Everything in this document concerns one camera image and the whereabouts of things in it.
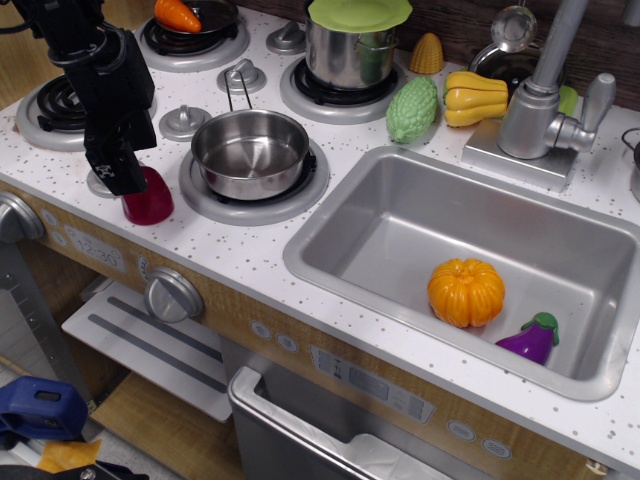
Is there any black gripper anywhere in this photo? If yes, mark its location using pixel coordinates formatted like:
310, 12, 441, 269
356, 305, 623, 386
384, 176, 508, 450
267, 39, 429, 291
64, 28, 156, 196

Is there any red toy sweet potato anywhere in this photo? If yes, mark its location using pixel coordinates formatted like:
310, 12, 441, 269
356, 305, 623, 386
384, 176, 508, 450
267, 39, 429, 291
121, 166, 174, 226

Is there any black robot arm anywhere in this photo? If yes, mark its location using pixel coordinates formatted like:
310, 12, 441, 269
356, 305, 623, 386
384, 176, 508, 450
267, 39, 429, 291
1, 0, 157, 196

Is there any silver stove knob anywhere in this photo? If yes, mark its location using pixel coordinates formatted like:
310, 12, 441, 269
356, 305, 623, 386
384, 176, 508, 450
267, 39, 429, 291
159, 104, 212, 142
216, 59, 267, 95
266, 21, 306, 55

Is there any front left stove burner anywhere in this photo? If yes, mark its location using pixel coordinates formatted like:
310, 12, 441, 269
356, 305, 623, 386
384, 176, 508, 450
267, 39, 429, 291
15, 73, 157, 152

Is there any stove burner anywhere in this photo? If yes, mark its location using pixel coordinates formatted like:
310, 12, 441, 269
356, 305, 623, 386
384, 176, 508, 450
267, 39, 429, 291
179, 142, 330, 227
15, 73, 157, 152
135, 16, 250, 73
280, 58, 406, 125

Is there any steel frying pan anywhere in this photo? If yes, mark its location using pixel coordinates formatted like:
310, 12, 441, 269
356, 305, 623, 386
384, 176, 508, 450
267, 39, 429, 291
190, 69, 311, 202

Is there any back left stove burner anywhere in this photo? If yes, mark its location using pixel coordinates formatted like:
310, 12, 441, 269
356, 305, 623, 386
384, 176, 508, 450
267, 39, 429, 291
135, 16, 250, 73

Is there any small black pan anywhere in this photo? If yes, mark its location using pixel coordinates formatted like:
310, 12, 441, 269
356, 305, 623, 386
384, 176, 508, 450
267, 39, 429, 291
154, 1, 239, 34

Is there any front right stove burner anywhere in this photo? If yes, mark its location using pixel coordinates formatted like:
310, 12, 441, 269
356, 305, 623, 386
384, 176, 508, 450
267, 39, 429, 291
179, 142, 330, 227

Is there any back right stove burner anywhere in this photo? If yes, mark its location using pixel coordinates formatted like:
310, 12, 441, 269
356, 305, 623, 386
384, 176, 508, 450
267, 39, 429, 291
280, 58, 406, 125

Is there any silver oven dial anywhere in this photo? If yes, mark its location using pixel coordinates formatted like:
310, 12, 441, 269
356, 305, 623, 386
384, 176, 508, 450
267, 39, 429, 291
0, 191, 45, 243
144, 267, 204, 324

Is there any orange toy carrot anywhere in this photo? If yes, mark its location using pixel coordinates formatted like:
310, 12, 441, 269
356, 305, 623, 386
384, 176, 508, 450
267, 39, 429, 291
154, 0, 202, 33

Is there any steel pot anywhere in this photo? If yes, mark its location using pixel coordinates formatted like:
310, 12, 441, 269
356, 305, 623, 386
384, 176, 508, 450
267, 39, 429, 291
305, 16, 399, 90

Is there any blue clamp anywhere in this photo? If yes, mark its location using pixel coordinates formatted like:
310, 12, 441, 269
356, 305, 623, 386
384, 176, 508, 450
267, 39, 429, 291
1, 376, 89, 449

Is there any grey sink basin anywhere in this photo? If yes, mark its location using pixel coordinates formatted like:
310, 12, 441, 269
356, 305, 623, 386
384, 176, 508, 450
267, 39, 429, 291
283, 147, 639, 401

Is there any green pot lid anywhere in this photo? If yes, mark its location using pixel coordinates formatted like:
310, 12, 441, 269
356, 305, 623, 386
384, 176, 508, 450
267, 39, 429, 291
307, 0, 413, 33

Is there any green toy bitter melon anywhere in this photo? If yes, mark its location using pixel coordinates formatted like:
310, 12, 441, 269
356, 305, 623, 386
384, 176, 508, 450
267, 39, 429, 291
386, 77, 438, 144

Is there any grey dishwasher door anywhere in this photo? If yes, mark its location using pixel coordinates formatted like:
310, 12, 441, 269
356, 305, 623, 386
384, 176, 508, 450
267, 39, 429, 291
228, 366, 490, 479

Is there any yellow toy corn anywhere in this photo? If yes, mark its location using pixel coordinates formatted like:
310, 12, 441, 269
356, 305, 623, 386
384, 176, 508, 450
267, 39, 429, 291
409, 32, 444, 75

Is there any yellow toy squash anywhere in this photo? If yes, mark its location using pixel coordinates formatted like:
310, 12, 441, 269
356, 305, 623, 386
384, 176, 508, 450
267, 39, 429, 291
444, 71, 509, 127

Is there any orange toy pumpkin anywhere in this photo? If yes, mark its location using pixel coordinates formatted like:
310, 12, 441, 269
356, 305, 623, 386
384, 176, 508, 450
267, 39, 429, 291
427, 258, 506, 329

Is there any silver strainer bowl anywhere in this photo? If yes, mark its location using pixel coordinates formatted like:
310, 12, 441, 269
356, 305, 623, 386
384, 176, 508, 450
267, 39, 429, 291
468, 44, 542, 96

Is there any silver faucet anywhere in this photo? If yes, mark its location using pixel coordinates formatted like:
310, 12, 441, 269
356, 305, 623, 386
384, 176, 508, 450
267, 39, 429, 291
462, 1, 616, 192

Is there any silver ladle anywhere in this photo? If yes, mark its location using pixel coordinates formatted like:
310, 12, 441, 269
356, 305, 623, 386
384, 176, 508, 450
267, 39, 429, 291
491, 1, 537, 53

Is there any purple toy eggplant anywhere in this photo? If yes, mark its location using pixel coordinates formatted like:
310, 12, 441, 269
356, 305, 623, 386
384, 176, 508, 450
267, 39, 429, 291
496, 312, 560, 365

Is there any green toy piece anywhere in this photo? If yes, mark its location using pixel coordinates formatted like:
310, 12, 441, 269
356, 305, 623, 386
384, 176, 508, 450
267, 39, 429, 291
558, 85, 579, 116

